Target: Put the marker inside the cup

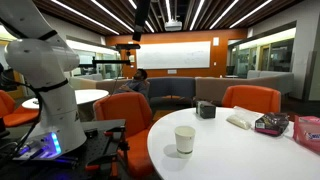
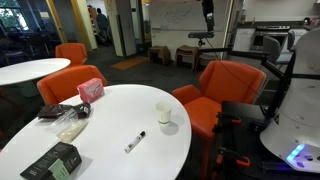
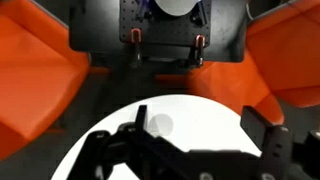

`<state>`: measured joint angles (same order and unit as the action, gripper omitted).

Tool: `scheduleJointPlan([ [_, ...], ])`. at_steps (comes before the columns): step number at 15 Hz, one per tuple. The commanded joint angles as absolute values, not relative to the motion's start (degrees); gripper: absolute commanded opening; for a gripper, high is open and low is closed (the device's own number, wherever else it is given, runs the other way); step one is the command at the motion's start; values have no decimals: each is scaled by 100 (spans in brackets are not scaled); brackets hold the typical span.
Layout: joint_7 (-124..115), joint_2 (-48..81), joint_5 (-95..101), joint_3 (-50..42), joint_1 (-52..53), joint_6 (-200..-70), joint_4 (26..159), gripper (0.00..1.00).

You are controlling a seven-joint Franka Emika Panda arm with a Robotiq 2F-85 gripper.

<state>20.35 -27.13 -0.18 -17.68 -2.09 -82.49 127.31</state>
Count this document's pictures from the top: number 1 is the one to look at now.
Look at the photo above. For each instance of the black stereo camera bar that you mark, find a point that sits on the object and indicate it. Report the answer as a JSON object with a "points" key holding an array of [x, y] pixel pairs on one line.
{"points": [[128, 46]]}

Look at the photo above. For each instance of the black cardboard box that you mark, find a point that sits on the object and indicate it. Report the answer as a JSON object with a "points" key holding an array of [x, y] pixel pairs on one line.
{"points": [[205, 110]]}

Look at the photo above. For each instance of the white paper cup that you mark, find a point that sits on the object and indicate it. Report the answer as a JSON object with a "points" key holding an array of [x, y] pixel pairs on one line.
{"points": [[185, 140]]}

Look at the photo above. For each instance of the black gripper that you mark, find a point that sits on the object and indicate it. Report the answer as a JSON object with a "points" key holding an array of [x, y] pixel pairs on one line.
{"points": [[142, 15]]}

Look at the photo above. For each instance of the white wall control panel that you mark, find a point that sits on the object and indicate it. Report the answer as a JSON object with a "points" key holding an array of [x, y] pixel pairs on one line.
{"points": [[215, 41]]}

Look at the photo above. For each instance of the clear bag of white contents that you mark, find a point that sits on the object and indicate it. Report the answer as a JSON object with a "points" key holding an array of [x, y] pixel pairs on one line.
{"points": [[241, 118]]}

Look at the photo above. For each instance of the wall whiteboard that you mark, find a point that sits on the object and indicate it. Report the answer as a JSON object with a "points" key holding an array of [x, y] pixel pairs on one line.
{"points": [[173, 55]]}

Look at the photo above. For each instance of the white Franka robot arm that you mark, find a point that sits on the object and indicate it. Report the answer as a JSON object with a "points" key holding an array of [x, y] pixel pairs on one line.
{"points": [[50, 100]]}

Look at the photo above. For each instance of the pink snack package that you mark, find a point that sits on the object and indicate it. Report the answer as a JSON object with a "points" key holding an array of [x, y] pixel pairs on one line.
{"points": [[308, 133]]}

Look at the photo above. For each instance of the beige sofa section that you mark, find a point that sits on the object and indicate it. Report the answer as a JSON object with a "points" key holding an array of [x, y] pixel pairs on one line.
{"points": [[213, 88]]}

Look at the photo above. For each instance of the dark grey sofa section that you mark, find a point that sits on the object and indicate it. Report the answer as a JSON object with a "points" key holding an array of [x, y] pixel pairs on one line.
{"points": [[171, 87]]}

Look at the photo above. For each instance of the orange armchair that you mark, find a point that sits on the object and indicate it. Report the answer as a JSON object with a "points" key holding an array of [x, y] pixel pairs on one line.
{"points": [[13, 115], [123, 116], [251, 98]]}

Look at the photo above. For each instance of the white machine base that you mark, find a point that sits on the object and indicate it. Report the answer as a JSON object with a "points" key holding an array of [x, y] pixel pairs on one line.
{"points": [[83, 150]]}

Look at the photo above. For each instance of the seated person in grey shirt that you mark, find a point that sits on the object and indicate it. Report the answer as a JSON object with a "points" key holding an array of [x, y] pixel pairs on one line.
{"points": [[135, 85]]}

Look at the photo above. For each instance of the dark purple snack bag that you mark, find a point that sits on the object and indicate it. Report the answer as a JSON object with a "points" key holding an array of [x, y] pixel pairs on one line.
{"points": [[271, 124]]}

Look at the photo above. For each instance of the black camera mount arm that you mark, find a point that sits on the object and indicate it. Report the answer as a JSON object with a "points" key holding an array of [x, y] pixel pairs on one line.
{"points": [[110, 62]]}

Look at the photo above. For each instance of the white round side table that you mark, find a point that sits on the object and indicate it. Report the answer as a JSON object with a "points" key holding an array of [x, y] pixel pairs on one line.
{"points": [[85, 96]]}

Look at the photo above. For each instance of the white ceiling projector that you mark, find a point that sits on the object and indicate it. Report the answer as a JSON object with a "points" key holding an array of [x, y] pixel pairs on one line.
{"points": [[173, 25]]}

